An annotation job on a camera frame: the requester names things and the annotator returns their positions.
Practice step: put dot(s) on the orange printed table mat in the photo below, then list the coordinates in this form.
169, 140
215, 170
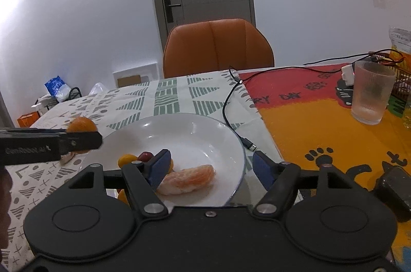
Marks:
305, 117

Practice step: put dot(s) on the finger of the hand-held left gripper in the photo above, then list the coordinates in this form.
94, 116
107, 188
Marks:
83, 141

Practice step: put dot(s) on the orange box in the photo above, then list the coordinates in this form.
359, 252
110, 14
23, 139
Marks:
27, 120

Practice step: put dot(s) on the small orange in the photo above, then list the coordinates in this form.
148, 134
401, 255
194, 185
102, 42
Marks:
171, 165
126, 159

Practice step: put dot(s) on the patterned white tablecloth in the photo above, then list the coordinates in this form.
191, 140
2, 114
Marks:
179, 98

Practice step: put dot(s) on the ribbed glass cup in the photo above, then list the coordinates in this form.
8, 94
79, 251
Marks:
372, 92

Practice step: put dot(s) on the white charger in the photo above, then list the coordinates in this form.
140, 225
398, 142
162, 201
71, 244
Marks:
348, 72

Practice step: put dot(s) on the peeled pomelo piece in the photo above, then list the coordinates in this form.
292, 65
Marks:
189, 178
67, 158

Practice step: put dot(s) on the clear plastic bag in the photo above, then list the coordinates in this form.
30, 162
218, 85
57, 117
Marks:
98, 88

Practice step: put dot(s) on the yellow snack bag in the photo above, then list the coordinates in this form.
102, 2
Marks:
399, 43

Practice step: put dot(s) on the white plate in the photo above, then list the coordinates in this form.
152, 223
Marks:
199, 143

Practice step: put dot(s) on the small red fruit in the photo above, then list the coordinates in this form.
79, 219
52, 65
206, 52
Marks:
145, 157

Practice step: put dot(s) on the orange leather chair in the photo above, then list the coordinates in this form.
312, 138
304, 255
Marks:
218, 47

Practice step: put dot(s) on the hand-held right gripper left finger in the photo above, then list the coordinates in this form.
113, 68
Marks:
160, 169

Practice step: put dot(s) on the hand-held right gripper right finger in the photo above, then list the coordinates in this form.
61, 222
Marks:
265, 170

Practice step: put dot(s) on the blue plastic bag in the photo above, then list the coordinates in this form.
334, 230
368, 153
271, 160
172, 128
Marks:
57, 88

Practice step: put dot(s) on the black case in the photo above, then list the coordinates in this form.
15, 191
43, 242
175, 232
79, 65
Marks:
395, 191

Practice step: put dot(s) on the large orange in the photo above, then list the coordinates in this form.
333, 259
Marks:
82, 124
122, 196

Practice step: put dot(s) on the black shelf rack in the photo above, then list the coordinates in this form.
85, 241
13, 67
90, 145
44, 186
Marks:
74, 93

